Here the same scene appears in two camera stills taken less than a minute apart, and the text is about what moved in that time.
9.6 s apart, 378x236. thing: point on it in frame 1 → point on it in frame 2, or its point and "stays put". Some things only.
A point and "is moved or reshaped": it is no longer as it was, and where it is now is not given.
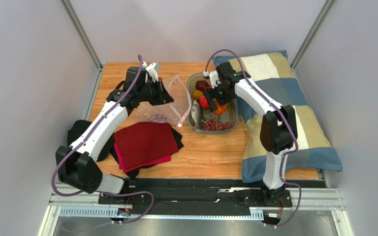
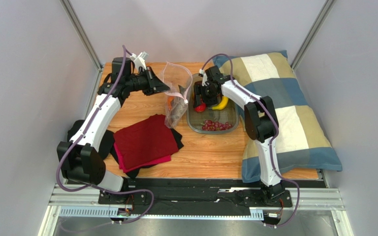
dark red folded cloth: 139,143 stays put
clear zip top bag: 176,112 is moved or reshaped
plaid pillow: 314,149 stays put
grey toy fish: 197,113 → 179,105
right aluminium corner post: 311,33 stays put
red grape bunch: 211,125 stays put
